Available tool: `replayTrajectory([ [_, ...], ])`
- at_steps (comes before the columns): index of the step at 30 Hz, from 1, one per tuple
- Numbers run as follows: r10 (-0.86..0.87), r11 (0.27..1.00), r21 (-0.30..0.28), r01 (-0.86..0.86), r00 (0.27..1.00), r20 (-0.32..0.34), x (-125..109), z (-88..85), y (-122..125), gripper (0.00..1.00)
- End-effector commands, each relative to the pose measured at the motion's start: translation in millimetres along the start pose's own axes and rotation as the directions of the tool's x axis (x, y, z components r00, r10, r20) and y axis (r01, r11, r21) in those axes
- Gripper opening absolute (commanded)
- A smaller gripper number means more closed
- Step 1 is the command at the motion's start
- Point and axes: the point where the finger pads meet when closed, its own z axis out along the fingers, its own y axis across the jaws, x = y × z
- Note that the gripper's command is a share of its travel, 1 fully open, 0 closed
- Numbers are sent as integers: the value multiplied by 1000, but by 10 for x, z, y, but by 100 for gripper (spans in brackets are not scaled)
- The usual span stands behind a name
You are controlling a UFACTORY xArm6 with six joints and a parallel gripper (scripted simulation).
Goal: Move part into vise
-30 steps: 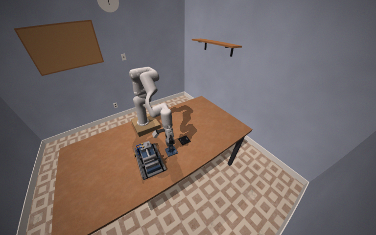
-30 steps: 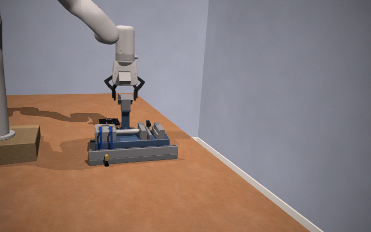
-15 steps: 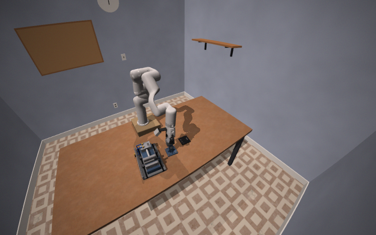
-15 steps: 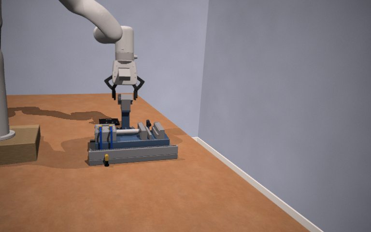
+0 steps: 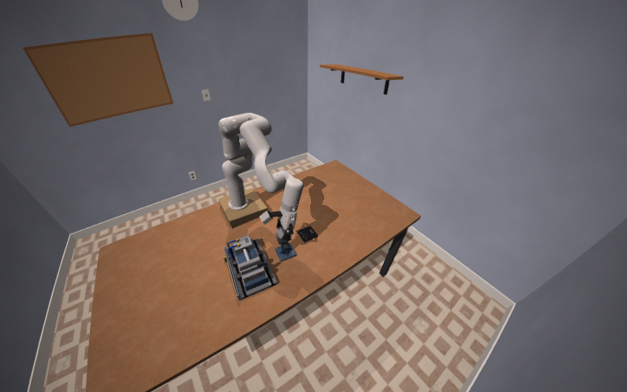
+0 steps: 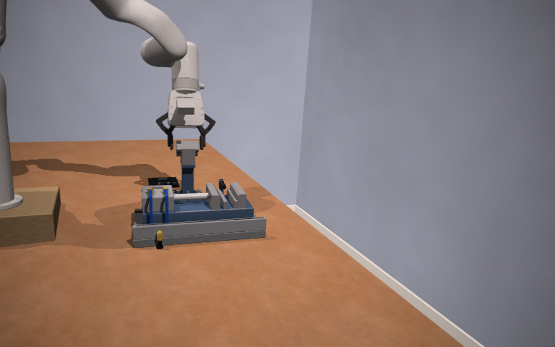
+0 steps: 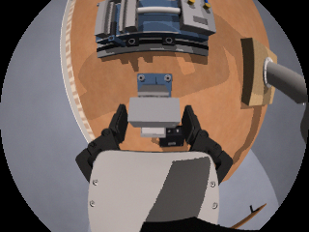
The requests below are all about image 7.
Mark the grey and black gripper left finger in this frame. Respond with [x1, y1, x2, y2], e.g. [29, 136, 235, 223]
[75, 104, 128, 183]

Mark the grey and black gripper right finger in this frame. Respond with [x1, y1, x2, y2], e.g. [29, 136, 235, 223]
[182, 105, 233, 185]

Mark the grey flat bar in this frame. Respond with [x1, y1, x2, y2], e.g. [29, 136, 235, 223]
[106, 2, 116, 36]
[119, 0, 126, 34]

